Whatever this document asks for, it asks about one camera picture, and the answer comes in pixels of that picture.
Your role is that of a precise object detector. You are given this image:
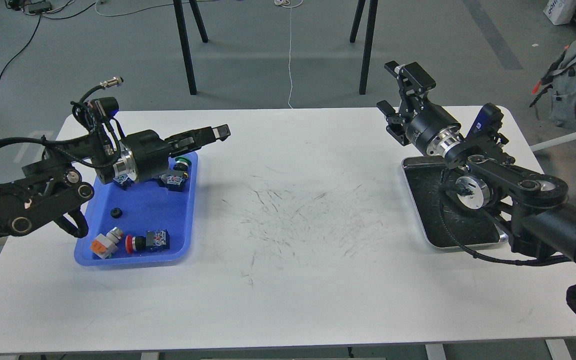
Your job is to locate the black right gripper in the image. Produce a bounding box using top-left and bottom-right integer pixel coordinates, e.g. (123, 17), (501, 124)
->
(376, 61), (463, 157)

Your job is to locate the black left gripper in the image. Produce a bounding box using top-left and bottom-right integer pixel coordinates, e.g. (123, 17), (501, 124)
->
(125, 124), (231, 183)

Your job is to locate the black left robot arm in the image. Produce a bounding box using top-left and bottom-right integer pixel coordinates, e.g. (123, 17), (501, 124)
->
(0, 77), (231, 239)

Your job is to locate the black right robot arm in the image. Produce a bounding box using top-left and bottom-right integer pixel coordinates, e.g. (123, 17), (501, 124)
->
(377, 61), (576, 314)

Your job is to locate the blue plastic tray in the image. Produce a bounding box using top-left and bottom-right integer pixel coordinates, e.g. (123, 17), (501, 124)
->
(73, 152), (200, 267)

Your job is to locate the black table leg pair right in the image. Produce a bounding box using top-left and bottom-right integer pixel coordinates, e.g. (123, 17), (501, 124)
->
(349, 0), (378, 95)

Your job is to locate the black table leg pair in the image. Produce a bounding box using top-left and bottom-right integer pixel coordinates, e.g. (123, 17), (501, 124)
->
(173, 0), (210, 96)
(349, 0), (378, 95)

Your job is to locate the black table leg pair left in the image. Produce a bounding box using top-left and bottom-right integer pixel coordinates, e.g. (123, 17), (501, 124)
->
(173, 0), (210, 96)

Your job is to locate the metal tray with black mat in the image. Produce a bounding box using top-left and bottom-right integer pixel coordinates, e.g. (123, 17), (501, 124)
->
(401, 156), (508, 252)

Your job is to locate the grey backpack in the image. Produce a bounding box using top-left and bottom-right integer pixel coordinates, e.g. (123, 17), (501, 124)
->
(529, 40), (576, 131)

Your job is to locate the white cardboard box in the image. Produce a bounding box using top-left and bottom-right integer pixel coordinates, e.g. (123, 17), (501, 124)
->
(542, 0), (576, 26)

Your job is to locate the black power adapter on floor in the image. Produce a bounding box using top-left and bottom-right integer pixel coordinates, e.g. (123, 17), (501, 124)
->
(4, 0), (55, 15)

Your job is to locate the green push button switch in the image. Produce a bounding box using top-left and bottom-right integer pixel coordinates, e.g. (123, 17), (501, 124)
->
(156, 156), (192, 192)

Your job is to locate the yellow push button switch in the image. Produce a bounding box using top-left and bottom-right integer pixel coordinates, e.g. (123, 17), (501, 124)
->
(112, 174), (134, 191)

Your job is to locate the red push button switch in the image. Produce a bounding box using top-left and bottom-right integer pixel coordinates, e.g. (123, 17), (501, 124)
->
(124, 229), (170, 255)

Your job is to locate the orange white switch module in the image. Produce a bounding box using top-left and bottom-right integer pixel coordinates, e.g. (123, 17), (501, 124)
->
(89, 227), (124, 259)

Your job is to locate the white cable on floor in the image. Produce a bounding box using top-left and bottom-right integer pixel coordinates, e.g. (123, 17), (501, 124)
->
(274, 0), (305, 110)

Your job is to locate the black cable on floor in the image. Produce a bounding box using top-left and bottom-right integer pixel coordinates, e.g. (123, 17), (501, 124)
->
(0, 0), (99, 123)

